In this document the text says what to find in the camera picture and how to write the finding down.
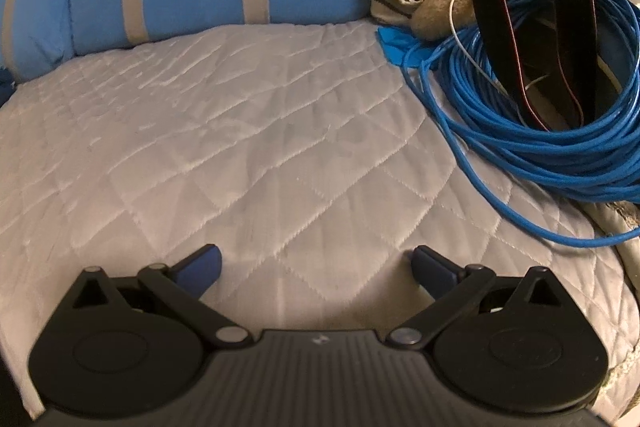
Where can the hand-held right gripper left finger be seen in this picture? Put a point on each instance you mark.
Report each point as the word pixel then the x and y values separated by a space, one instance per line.
pixel 200 272

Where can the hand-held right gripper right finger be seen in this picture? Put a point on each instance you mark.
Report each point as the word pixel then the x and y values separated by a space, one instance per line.
pixel 432 272

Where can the grey quilted bedspread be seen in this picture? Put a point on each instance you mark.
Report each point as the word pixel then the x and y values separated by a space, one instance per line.
pixel 250 147

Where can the small blue cloth piece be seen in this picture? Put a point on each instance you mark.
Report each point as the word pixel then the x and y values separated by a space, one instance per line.
pixel 395 44

